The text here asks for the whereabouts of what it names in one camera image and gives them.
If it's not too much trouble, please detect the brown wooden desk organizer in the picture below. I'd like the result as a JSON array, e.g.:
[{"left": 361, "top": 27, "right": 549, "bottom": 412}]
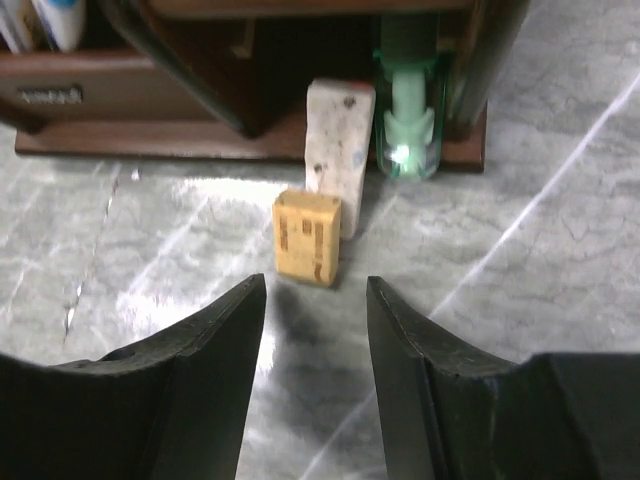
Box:
[{"left": 1, "top": 1, "right": 529, "bottom": 172}]

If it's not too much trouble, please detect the tan square eraser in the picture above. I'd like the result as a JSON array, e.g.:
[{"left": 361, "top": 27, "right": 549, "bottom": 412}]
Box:
[{"left": 272, "top": 188, "right": 341, "bottom": 287}]

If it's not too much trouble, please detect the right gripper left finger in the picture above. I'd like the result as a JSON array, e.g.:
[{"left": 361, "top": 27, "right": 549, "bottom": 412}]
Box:
[{"left": 1, "top": 274, "right": 266, "bottom": 479}]

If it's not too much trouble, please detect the beige rectangular eraser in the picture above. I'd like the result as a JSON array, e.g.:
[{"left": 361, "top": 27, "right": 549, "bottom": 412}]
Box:
[{"left": 304, "top": 78, "right": 376, "bottom": 240}]

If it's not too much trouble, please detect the blue cap white marker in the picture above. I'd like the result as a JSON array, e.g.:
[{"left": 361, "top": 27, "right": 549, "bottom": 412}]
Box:
[{"left": 32, "top": 0, "right": 87, "bottom": 53}]

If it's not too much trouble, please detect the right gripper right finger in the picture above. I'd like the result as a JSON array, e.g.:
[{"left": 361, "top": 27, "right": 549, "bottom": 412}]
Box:
[{"left": 366, "top": 276, "right": 639, "bottom": 479}]

